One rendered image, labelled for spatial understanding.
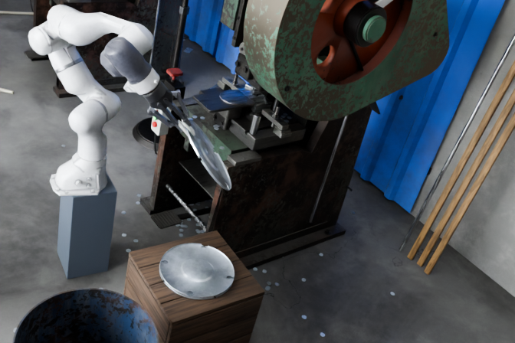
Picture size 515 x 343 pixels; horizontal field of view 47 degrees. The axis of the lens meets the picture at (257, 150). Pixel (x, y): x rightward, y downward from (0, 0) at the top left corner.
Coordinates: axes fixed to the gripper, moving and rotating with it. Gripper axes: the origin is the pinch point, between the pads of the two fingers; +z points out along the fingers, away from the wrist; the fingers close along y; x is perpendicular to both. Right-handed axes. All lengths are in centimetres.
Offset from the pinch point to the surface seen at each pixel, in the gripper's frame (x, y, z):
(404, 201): 75, 52, 176
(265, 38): 8.5, 38.3, -7.3
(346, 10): 21, 67, 8
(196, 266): -7, -31, 51
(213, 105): 48, 3, 28
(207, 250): 2, -28, 56
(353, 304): 2, 4, 136
